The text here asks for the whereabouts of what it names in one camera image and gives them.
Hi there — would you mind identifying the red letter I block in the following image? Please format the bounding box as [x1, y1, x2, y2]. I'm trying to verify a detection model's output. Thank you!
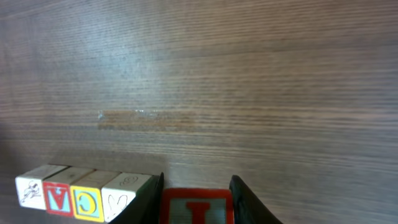
[159, 188, 234, 224]

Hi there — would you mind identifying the yellow block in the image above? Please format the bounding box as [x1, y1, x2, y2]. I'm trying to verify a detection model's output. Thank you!
[70, 170, 119, 223]

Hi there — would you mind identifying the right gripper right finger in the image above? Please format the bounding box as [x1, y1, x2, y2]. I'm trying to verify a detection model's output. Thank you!
[229, 175, 282, 224]

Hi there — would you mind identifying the natural picture block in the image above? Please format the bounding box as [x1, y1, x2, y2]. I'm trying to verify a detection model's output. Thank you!
[15, 164, 68, 210]

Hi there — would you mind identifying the red letter V block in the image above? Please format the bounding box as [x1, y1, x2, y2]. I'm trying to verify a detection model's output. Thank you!
[42, 167, 95, 217]

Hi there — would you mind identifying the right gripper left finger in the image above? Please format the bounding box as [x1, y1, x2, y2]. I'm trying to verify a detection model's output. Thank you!
[109, 172, 164, 224]

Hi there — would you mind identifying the natural block with green side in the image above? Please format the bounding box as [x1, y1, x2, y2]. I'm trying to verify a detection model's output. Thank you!
[101, 172, 151, 223]

